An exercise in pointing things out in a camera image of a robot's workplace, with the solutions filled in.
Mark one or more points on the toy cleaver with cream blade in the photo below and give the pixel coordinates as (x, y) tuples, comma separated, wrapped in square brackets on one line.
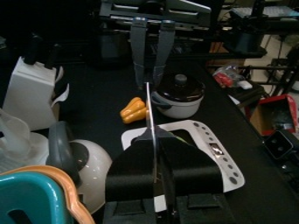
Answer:
[(151, 116)]

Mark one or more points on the white knife block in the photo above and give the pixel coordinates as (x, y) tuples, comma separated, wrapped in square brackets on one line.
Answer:
[(30, 93)]

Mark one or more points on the clear plastic bag with red items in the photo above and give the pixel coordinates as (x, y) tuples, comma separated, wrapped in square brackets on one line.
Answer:
[(230, 76)]

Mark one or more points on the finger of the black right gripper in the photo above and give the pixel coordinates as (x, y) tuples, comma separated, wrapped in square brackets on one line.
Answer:
[(139, 46), (165, 46)]

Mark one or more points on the white toy kitchen scale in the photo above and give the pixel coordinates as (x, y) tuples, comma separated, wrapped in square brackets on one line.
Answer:
[(230, 163)]

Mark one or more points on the black camera device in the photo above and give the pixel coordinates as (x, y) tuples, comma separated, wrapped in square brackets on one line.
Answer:
[(279, 144)]

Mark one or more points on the green toy starfruit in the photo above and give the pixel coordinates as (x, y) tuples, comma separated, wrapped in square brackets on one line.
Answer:
[(181, 139)]

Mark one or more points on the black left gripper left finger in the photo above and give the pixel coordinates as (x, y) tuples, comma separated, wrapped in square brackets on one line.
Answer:
[(129, 172)]

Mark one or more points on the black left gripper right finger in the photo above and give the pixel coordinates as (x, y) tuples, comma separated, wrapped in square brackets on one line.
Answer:
[(191, 172)]

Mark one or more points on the clear white toy blender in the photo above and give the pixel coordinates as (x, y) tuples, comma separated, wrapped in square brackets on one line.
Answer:
[(18, 140)]

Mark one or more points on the teal basket with orange rim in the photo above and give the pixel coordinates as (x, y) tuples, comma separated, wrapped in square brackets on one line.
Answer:
[(31, 195)]

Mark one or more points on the white pot with dark lid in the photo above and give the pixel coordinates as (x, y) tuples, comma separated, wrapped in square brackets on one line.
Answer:
[(179, 99)]

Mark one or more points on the yellow toy bell pepper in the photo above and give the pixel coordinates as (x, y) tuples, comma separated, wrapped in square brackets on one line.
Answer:
[(133, 112)]

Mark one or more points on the red cardboard box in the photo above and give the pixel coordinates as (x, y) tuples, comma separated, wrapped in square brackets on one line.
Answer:
[(277, 113)]

